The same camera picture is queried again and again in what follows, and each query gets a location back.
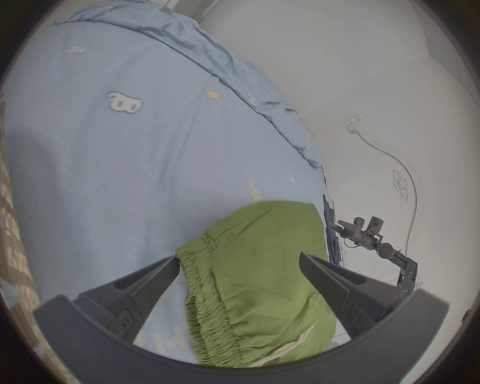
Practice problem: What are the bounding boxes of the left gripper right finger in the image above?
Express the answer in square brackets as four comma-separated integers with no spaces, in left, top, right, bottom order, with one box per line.
[299,251,409,341]

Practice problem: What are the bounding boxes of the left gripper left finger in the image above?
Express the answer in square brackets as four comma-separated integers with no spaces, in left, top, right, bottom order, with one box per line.
[77,255,181,345]

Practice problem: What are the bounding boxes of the bed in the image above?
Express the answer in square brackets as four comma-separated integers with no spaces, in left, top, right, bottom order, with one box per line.
[0,2,466,362]

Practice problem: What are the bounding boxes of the green shorts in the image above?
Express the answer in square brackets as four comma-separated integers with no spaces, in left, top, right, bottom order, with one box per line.
[175,200,337,367]

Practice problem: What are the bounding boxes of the pale blue quilt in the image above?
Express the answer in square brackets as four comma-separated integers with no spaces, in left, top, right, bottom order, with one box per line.
[52,7,324,170]

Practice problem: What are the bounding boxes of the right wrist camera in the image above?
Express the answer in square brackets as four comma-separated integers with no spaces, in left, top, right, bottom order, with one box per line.
[366,215,384,237]

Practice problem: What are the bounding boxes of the white cable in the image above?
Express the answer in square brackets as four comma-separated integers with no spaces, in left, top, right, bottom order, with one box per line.
[345,115,419,256]

